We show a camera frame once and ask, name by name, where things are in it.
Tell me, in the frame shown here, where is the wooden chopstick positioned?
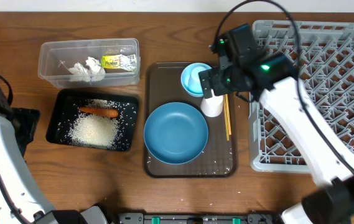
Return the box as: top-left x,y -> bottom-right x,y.
225,94 -> 231,136
223,95 -> 230,141

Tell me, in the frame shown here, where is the light blue cup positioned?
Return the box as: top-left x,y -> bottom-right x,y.
187,65 -> 207,95

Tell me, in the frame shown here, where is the pink cup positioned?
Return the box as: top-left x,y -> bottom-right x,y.
200,96 -> 223,118

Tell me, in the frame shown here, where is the light blue bowl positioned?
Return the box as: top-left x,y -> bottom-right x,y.
181,63 -> 211,97

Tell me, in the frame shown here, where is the dark blue plate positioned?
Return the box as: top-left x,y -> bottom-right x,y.
144,102 -> 209,164

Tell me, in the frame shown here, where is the yellow foil snack wrapper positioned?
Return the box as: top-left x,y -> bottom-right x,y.
100,54 -> 137,72

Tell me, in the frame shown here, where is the orange carrot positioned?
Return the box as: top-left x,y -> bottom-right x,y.
79,107 -> 119,118

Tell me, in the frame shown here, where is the white tissue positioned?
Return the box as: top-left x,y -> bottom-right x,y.
86,57 -> 106,82
68,63 -> 91,82

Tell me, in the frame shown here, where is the pile of white rice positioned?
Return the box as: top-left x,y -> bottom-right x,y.
57,98 -> 137,150

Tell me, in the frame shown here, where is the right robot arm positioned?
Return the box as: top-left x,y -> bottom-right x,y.
199,24 -> 354,223

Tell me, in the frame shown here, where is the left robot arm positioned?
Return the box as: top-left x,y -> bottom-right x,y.
0,87 -> 112,224

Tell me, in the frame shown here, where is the grey dishwasher rack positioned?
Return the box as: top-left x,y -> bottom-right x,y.
249,20 -> 354,173

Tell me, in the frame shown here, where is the black waste tray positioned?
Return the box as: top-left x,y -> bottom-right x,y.
46,89 -> 139,152

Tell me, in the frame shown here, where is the brown serving tray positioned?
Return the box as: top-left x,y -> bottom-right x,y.
144,62 -> 238,178

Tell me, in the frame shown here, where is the clear plastic bin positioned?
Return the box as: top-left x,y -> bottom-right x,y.
38,38 -> 141,88

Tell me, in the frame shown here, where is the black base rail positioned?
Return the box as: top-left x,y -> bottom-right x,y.
116,212 -> 283,224

